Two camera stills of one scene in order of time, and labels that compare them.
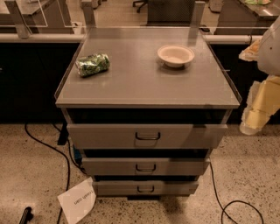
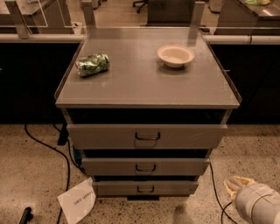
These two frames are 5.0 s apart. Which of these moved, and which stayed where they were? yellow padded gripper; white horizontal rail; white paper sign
Moved: yellow padded gripper
Stayed: white paper sign; white horizontal rail
